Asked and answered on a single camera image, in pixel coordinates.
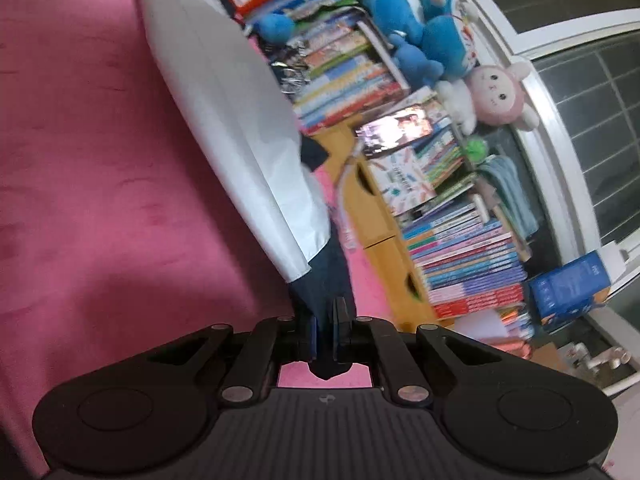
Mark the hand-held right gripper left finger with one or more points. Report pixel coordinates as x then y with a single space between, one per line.
306 342

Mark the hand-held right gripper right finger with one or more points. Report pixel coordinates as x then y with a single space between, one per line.
340 335

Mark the white and navy jacket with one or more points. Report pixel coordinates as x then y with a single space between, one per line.
225 110

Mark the wooden desk organizer with drawers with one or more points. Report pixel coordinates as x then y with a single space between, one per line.
380 220

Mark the row of pastel-spine books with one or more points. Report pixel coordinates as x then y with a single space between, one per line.
465 260

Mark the white label printer box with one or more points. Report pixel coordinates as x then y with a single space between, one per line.
400 180

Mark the row of green-spine books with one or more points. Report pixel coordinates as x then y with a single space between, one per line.
445 155

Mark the smartphone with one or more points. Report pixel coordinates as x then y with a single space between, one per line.
395 127

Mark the folded teal towels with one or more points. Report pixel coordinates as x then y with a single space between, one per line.
510 195

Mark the green ball toy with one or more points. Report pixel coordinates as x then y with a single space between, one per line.
476 147

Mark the blue cardboard box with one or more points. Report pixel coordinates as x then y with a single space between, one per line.
570 290

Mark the miniature bicycle model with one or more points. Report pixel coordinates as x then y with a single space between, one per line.
290 70

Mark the pink-hooded bunny plush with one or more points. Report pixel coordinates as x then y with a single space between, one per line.
495 92

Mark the pink bunny-print blanket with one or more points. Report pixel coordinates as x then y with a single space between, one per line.
75 160

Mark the blue fluffy pom-pom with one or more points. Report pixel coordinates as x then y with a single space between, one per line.
275 27

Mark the blue robot cat plush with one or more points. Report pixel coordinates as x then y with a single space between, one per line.
450 35

